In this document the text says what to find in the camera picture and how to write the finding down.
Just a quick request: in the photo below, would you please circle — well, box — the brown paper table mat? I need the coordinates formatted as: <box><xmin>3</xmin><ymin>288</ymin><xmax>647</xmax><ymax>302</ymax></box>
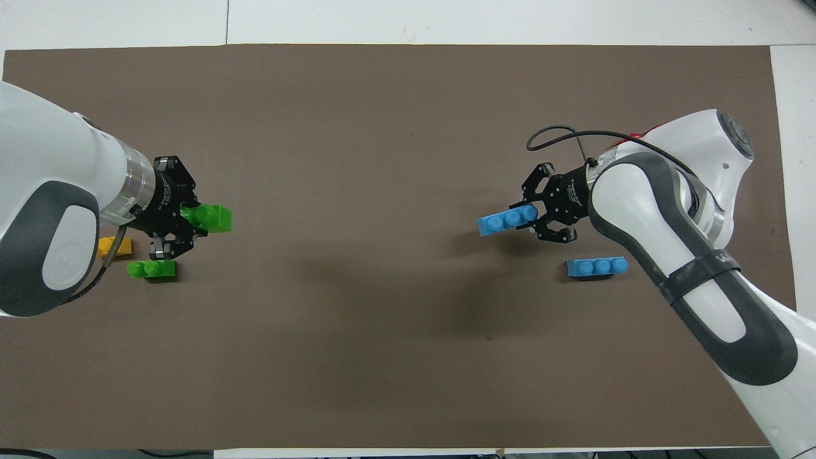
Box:
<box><xmin>0</xmin><ymin>43</ymin><xmax>812</xmax><ymax>451</ymax></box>

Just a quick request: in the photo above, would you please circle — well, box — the thin black floor cable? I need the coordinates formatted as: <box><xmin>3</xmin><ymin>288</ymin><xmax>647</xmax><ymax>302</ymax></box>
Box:
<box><xmin>137</xmin><ymin>448</ymin><xmax>215</xmax><ymax>459</ymax></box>

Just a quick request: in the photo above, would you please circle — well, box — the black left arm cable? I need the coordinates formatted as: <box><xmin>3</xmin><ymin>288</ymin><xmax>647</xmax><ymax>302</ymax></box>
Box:
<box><xmin>64</xmin><ymin>203</ymin><xmax>142</xmax><ymax>304</ymax></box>

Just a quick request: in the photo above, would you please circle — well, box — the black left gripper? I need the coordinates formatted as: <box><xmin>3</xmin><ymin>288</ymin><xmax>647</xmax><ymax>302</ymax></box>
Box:
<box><xmin>131</xmin><ymin>154</ymin><xmax>209</xmax><ymax>261</ymax></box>

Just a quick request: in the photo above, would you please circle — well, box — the blue three-stud toy brick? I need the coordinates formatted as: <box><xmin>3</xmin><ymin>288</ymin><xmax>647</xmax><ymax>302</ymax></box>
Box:
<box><xmin>476</xmin><ymin>203</ymin><xmax>542</xmax><ymax>238</ymax></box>
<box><xmin>566</xmin><ymin>256</ymin><xmax>629</xmax><ymax>279</ymax></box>

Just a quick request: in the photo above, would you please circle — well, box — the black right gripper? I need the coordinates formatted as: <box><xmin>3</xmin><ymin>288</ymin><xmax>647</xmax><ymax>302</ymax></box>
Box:
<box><xmin>508</xmin><ymin>161</ymin><xmax>600</xmax><ymax>245</ymax></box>

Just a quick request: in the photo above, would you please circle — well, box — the yellow two-stud toy brick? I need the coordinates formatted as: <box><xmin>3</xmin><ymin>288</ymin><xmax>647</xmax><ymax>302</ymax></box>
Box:
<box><xmin>98</xmin><ymin>237</ymin><xmax>134</xmax><ymax>259</ymax></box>

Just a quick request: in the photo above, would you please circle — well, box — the green two-stud toy brick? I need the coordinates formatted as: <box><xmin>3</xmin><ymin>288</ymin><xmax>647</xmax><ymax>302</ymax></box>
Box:
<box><xmin>180</xmin><ymin>203</ymin><xmax>233</xmax><ymax>234</ymax></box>
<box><xmin>126</xmin><ymin>258</ymin><xmax>178</xmax><ymax>282</ymax></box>

